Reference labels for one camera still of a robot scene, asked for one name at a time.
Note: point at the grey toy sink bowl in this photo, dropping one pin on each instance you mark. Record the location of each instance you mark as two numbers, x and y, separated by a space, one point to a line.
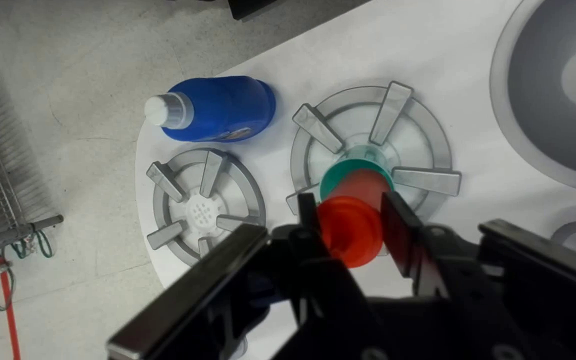
554 87

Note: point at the blue can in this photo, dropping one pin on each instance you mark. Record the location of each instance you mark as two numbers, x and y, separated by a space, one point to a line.
225 110

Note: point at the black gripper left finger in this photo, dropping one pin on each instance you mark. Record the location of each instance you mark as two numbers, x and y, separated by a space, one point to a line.
194 293

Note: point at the small grey toy burner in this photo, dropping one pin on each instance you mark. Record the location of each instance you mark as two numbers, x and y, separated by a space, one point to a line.
199 211

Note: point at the light blue cup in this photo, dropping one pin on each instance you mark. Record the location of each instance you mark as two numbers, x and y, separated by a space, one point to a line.
341 170

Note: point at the large grey toy burner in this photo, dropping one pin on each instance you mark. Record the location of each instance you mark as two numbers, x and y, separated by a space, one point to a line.
420 132

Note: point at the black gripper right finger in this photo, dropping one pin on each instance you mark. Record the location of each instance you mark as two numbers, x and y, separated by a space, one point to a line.
540 267

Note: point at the white toy kitchen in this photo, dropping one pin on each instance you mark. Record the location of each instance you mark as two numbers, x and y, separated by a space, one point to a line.
435 52

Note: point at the orange sauce bottle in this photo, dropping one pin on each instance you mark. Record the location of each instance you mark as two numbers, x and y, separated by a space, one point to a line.
351 223

